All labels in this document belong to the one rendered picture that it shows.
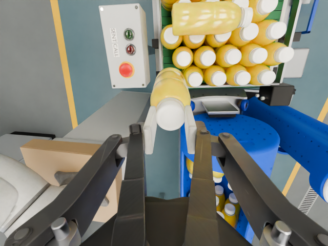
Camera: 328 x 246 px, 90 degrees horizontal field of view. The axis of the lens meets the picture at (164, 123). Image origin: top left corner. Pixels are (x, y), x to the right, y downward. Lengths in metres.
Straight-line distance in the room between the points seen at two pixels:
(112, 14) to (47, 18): 1.44
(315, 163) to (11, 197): 1.09
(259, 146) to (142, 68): 0.36
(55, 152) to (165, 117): 0.58
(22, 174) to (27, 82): 1.56
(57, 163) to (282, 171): 2.21
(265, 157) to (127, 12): 0.49
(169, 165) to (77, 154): 1.43
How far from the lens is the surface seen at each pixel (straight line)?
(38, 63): 2.00
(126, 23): 0.48
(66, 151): 0.72
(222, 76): 0.51
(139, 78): 0.48
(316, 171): 0.97
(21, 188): 0.63
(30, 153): 0.81
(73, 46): 1.80
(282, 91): 0.69
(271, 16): 0.75
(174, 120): 0.22
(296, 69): 0.86
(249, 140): 0.49
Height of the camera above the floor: 1.57
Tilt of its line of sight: 66 degrees down
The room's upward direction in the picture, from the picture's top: 173 degrees counter-clockwise
